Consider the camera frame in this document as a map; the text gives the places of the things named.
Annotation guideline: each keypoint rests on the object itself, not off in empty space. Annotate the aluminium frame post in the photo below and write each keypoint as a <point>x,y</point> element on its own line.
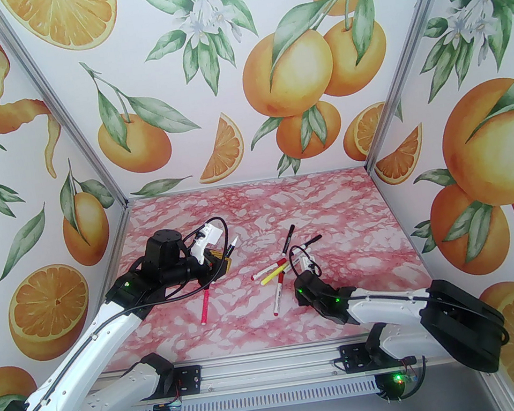
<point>58,102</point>
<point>410,53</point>

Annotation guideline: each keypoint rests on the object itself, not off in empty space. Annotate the thick white marker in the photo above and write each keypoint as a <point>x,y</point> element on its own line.
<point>292,266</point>

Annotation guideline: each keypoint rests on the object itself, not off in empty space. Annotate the aluminium back rail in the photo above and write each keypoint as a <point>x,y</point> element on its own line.
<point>244,184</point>

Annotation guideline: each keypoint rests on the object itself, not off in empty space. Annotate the controller with green light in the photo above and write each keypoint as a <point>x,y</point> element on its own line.
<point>395,379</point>

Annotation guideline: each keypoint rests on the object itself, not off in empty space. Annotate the small white pen cap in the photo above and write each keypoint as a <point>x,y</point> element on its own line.
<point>234,242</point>

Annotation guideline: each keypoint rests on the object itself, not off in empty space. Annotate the small circuit board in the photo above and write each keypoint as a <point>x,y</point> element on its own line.
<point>167,410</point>

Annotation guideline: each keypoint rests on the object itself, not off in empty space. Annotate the aluminium side rail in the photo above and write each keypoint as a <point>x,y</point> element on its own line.
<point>392,209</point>
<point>118,247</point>

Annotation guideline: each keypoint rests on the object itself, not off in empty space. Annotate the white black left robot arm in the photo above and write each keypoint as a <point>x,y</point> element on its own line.
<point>84,354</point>

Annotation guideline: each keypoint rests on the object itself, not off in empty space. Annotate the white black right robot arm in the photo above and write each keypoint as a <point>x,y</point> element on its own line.
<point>385,307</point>

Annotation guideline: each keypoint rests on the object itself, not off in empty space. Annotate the yellow highlighter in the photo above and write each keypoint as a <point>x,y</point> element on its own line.
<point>271,278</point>

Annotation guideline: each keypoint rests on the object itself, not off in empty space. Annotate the red pen cap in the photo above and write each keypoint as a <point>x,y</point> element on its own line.
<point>282,261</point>
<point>279,283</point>

